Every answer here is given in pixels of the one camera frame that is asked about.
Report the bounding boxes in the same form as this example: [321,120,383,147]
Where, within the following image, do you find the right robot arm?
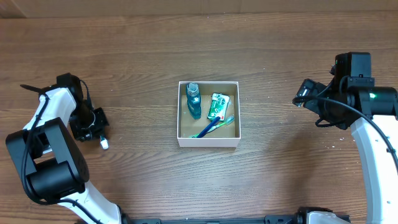
[292,52,397,223]

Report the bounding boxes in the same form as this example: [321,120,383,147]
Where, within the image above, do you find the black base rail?
[124,207,351,224]

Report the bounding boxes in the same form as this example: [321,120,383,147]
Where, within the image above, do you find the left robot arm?
[6,73,131,224]

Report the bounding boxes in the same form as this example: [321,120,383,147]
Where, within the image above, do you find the white cardboard box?
[177,81,241,147]

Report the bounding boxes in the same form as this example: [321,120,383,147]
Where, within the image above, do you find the green white toothpaste tube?
[100,136,109,150]

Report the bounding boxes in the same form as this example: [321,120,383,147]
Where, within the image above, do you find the right black cable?
[292,74,398,175]

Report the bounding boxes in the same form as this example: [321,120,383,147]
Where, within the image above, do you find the blue mouthwash bottle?
[186,83,201,119]

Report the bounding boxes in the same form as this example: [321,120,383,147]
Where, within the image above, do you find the green white toothbrush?
[188,115,234,138]

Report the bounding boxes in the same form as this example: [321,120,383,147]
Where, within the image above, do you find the green white packet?
[207,93,230,121]

